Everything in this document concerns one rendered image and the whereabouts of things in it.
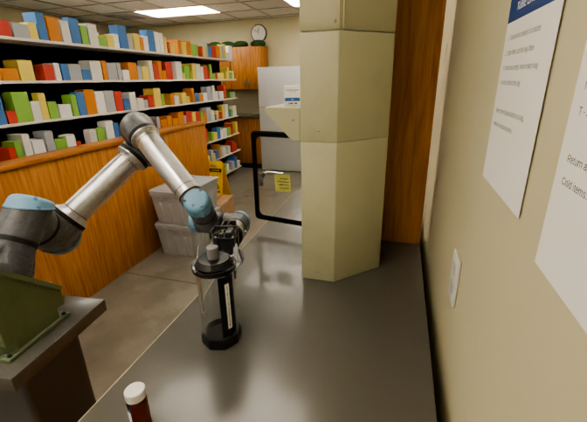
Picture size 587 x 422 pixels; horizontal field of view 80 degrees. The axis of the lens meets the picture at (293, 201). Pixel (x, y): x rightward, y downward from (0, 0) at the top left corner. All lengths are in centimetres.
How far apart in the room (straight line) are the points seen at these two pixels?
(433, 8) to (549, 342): 116
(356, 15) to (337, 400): 95
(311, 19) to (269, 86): 525
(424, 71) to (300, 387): 108
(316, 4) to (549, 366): 92
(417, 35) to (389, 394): 111
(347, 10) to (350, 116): 28
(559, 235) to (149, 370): 86
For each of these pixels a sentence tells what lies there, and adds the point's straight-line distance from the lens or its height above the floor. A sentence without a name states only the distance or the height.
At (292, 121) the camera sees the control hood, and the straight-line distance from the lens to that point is 107.
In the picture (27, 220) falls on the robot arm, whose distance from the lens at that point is 121.
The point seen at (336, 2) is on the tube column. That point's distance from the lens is 105.
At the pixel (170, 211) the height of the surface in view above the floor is 46.
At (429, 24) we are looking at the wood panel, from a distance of 140.
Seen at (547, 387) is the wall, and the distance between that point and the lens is 43.
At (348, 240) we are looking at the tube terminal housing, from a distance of 118.
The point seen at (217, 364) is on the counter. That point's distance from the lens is 95.
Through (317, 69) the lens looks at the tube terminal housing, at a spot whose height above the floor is 161.
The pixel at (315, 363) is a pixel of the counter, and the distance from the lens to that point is 93.
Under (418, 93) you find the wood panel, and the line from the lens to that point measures 139.
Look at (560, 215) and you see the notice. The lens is 40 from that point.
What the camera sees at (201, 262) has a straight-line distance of 87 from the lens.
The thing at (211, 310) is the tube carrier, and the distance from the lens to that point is 91.
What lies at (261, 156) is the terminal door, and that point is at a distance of 151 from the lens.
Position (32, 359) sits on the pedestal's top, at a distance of 116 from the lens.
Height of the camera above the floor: 159
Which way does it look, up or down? 19 degrees down
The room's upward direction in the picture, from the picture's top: 1 degrees counter-clockwise
